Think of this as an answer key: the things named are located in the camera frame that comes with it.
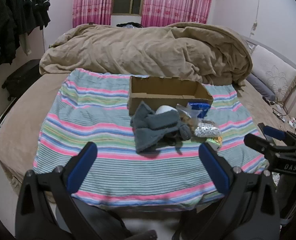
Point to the black suitcase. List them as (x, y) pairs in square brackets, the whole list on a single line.
[(20, 78)]

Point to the grey dotted sock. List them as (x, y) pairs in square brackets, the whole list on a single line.
[(184, 133)]

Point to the grey pillow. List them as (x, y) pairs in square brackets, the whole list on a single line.
[(260, 86)]

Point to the blue packet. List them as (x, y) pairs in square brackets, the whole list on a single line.
[(200, 106)]

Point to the yellow green wrapper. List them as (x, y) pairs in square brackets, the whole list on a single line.
[(215, 142)]

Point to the brown cardboard box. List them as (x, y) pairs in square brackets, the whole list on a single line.
[(162, 87)]

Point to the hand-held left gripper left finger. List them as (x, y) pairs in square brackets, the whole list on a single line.
[(84, 165)]

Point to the bed with tan sheet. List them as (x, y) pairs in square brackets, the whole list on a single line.
[(23, 120)]

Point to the striped blanket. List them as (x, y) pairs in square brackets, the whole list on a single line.
[(93, 120)]

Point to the white embroidered pillow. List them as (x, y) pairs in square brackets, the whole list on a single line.
[(275, 76)]

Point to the white round cup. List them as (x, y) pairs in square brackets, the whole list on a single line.
[(164, 109)]

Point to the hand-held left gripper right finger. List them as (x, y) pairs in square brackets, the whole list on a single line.
[(214, 168)]

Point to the dark clothes pile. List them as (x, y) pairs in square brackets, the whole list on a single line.
[(129, 25)]

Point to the silver blister pack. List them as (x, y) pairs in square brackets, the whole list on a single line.
[(207, 129)]

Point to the clear snack bag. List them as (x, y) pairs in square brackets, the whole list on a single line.
[(187, 118)]

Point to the grey fleece cloth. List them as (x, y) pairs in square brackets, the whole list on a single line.
[(153, 126)]

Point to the metal bed headboard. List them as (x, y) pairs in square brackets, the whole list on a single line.
[(282, 53)]

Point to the pink curtain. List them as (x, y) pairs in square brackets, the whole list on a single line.
[(175, 2), (93, 2)]

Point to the hanging black clothes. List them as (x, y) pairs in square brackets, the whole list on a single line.
[(15, 17)]

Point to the tan duvet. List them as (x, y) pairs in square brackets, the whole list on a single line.
[(143, 50)]

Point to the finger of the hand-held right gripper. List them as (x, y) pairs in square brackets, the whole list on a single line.
[(259, 143), (275, 133)]

